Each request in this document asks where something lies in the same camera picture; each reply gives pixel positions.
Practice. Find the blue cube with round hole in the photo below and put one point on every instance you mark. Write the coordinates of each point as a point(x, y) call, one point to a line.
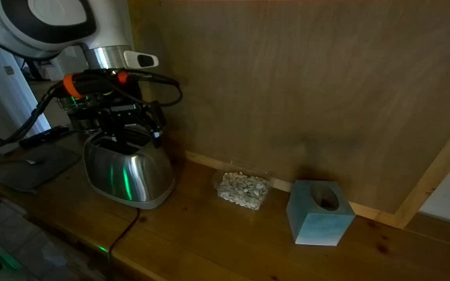
point(315, 219)

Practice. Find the crumpled silver foil piece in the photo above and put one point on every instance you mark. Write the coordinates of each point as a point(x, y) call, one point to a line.
point(242, 191)

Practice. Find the light wooden base strip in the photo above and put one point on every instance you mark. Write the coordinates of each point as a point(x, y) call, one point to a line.
point(265, 180)

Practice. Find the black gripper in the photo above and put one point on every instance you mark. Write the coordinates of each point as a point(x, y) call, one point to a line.
point(115, 110)

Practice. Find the black flat mat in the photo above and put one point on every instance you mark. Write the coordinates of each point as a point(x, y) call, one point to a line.
point(34, 166)

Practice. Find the black flat bar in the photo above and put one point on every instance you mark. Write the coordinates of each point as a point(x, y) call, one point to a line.
point(45, 138)

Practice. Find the brown wooden back board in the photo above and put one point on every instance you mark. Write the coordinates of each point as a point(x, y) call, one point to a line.
point(307, 88)

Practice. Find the light wooden side strip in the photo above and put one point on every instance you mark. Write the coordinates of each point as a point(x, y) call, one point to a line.
point(437, 172)

